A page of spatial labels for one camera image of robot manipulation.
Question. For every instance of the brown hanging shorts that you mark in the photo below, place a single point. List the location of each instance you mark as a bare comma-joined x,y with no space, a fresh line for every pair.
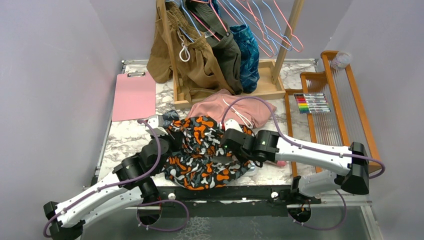
178,50

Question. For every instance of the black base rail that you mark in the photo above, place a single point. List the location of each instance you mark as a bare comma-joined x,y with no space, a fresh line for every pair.
228,201

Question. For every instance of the wooden weaving loom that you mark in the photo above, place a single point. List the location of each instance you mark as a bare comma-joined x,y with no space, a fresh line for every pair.
347,120

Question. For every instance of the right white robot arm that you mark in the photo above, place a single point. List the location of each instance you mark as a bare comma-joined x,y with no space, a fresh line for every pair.
342,167

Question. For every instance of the pink clipboard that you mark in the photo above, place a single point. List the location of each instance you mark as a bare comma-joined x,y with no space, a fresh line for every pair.
134,97

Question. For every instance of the orange camouflage shorts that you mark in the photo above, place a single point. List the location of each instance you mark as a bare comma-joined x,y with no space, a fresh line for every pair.
201,162

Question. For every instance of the blue patterned hanging shorts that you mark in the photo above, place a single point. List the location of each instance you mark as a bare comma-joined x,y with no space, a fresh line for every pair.
249,49

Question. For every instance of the dark leaf print shorts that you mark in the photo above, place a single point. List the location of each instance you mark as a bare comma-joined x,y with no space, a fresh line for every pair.
169,117

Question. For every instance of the pink cylindrical bottle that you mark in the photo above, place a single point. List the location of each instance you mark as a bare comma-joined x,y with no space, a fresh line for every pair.
279,164

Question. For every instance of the dark green hanging shorts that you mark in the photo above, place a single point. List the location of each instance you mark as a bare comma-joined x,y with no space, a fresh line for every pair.
221,40

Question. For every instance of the blue wire hanger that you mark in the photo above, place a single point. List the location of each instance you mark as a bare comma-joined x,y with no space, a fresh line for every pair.
289,40

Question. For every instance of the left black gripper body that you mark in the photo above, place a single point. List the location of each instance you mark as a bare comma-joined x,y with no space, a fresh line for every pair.
175,146

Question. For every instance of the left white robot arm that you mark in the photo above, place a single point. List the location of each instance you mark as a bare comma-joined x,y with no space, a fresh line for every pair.
129,183

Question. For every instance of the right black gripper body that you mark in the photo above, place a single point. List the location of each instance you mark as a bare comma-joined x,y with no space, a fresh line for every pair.
243,156

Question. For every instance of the set of coloured markers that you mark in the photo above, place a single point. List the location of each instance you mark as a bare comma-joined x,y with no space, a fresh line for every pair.
312,103

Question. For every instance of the wooden clothes rack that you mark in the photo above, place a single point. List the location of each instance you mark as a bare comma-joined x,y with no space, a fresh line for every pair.
269,85

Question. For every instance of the pink wire hanger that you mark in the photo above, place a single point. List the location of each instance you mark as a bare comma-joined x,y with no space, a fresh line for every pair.
269,20

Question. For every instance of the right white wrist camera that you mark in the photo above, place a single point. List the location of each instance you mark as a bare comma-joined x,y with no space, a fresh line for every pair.
232,124

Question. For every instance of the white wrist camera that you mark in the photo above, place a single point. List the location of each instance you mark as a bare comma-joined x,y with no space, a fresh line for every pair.
156,126
232,124

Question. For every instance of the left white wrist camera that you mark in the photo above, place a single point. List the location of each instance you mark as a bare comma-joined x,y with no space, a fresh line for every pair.
156,126

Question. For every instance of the pink shorts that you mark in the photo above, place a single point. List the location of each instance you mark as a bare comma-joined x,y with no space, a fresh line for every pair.
248,112

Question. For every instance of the clear blue plastic package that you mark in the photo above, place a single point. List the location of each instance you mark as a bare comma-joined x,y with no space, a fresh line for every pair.
253,170

